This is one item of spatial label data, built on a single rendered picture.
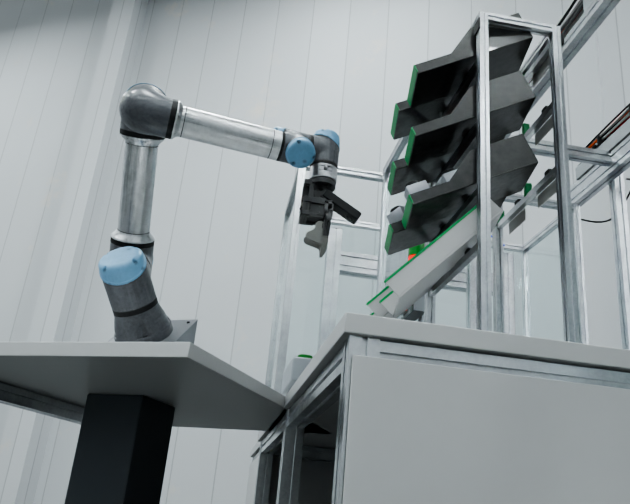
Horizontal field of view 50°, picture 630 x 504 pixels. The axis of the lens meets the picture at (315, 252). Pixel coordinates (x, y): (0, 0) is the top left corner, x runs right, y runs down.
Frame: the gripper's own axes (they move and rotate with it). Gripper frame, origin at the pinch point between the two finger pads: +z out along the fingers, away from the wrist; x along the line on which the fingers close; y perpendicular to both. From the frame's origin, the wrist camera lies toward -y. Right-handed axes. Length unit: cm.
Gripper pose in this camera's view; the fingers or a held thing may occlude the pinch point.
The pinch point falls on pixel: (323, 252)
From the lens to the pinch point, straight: 175.8
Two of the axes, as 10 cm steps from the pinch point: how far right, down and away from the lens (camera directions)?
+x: 1.6, -3.6, -9.2
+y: -9.8, -1.4, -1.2
